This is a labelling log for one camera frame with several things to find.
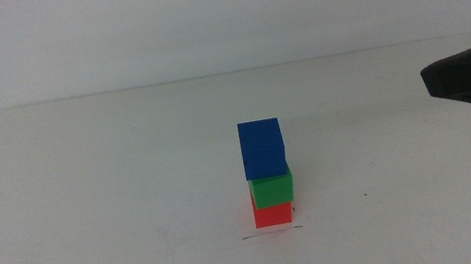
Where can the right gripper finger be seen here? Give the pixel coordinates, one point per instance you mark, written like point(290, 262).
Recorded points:
point(466, 76)

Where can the blue cube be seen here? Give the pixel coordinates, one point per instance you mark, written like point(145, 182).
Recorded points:
point(262, 149)

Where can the green cube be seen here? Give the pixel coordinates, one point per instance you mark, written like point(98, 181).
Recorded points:
point(273, 190)

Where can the red cube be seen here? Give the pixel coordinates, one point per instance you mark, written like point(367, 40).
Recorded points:
point(273, 216)

